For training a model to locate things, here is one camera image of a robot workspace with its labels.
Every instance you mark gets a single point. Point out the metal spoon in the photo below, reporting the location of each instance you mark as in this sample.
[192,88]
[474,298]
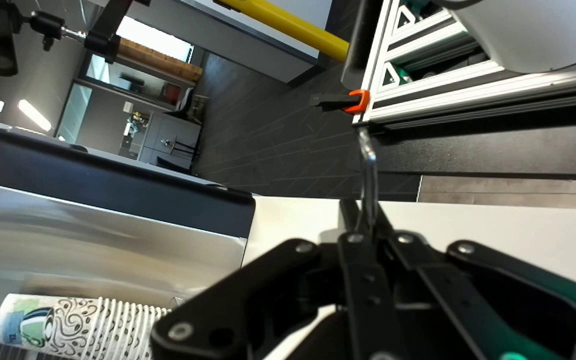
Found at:
[369,177]

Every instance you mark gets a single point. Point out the orange black clamp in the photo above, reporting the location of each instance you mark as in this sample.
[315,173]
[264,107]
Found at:
[350,102]

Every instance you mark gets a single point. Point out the yellow pole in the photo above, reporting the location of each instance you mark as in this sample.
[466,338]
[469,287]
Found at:
[291,24]

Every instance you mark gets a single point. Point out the patterned paper cup stack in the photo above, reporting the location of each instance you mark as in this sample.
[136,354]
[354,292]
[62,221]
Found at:
[79,328]

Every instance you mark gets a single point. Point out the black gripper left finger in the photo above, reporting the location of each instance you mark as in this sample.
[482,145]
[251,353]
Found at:
[248,313]

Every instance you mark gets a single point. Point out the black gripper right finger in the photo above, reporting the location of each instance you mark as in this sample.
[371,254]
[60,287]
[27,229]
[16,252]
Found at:
[409,301]

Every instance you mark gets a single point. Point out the stainless steel appliance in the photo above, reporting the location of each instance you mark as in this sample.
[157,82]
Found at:
[81,222]

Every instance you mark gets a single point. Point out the aluminium extrusion frame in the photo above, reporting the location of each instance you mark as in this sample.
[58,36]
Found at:
[449,61]

